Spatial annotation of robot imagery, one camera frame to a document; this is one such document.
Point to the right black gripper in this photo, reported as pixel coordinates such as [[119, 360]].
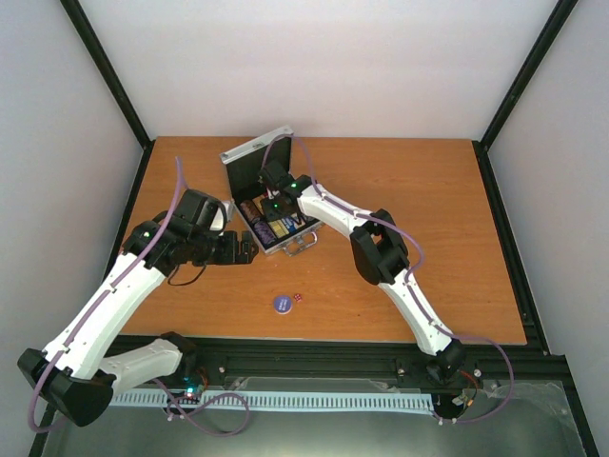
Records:
[[269, 212]]

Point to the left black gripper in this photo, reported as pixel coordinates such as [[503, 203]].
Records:
[[231, 254]]

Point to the blue playing card deck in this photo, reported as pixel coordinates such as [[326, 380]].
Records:
[[286, 226]]

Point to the purple poker chip stack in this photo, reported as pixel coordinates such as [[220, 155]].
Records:
[[265, 233]]

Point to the aluminium poker case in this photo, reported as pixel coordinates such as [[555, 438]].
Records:
[[243, 164]]

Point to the brown poker chip stack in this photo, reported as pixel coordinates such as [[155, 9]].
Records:
[[250, 211]]

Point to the blue small blind button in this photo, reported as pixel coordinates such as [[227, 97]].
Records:
[[282, 304]]

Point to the red playing card deck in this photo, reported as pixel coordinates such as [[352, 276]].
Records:
[[258, 202]]

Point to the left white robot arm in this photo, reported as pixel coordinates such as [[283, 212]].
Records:
[[73, 372]]

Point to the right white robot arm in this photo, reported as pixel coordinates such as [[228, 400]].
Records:
[[380, 257]]

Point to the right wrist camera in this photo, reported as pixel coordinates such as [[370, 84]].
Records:
[[274, 176]]

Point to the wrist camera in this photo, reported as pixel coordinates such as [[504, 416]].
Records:
[[274, 176], [223, 209]]

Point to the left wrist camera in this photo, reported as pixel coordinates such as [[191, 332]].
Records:
[[223, 209]]

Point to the black aluminium frame rail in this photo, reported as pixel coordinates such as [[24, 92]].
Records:
[[399, 365]]

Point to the light blue cable duct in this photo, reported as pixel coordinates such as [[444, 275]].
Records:
[[289, 401]]

